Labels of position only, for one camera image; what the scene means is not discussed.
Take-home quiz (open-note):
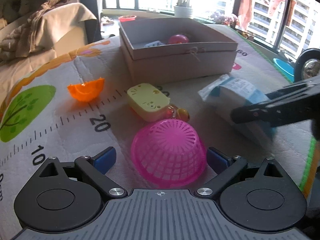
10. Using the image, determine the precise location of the blue white wipes packet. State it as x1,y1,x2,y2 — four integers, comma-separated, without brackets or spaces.
198,74,277,147

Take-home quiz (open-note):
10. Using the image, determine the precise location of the pink plastic basket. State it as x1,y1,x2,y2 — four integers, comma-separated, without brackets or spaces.
131,119,207,188

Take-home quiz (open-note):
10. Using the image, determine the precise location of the pink round toy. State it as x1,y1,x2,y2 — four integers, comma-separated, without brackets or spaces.
168,34,189,44

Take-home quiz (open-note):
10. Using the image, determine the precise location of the grey battery holder tray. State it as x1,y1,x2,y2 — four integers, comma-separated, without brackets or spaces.
144,40,165,48

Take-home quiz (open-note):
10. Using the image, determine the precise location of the colourful printed play mat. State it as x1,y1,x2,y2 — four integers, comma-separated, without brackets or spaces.
1,37,319,239

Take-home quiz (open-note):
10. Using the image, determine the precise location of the orange plastic half shell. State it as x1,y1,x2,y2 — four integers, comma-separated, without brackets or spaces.
67,78,105,102

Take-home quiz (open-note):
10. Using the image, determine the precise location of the white plant pot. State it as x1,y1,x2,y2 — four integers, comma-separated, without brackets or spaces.
174,6,193,18

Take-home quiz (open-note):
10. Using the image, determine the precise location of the beige sofa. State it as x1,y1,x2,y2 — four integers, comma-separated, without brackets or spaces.
1,0,97,100

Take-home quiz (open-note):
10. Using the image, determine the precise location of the brown blanket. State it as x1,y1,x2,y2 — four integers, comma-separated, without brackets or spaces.
1,0,70,62

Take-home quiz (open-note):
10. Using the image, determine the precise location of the red bowl on sill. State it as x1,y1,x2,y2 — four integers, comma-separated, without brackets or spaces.
118,15,137,23

